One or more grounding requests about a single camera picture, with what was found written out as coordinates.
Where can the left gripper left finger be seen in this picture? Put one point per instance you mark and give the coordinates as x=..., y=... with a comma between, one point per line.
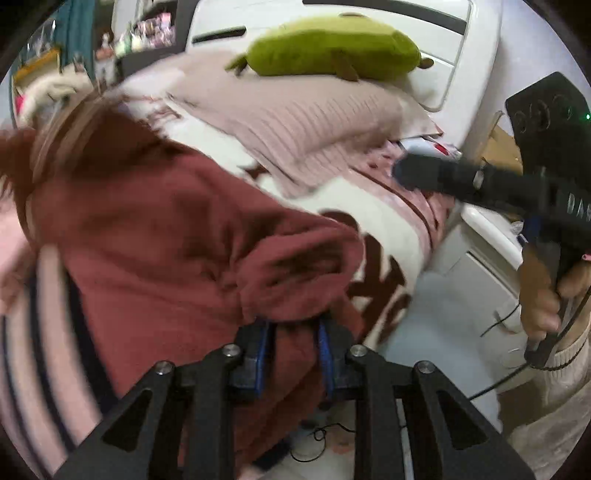
x=257, y=343

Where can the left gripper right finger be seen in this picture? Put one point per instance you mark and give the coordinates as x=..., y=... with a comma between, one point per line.
x=334, y=341

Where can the dark red knit garment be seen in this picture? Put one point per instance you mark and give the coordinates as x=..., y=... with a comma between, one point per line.
x=184, y=258

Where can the right forearm cream sleeve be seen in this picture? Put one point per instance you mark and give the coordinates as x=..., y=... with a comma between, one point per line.
x=564, y=386

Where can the person's right hand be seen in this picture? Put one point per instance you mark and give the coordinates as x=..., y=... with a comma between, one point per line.
x=540, y=298

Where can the white bedside table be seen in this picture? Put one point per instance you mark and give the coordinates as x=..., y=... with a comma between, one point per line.
x=479, y=256

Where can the striped fleece blanket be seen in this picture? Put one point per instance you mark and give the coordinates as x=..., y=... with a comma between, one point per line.
x=221, y=276

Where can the white bed headboard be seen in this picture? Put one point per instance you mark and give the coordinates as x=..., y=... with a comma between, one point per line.
x=439, y=52

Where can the near pink ribbed pillow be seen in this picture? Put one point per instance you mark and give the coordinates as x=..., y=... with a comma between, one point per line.
x=305, y=130

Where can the pink small garment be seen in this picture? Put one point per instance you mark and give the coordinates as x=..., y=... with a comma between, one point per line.
x=17, y=257

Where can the green avocado plush toy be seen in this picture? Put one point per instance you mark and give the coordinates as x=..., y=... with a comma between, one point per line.
x=348, y=46

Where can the beige blanket heap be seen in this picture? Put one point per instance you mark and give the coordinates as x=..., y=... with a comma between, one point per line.
x=49, y=89

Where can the dark bookshelf unit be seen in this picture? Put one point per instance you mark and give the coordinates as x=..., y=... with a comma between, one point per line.
x=131, y=35

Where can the yellow top cabinet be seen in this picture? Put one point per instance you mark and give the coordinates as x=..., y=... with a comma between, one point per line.
x=47, y=63

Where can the teal curtain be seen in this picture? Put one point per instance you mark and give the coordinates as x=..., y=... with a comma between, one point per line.
x=74, y=32

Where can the black camera box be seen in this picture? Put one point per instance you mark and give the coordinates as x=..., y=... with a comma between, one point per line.
x=551, y=124

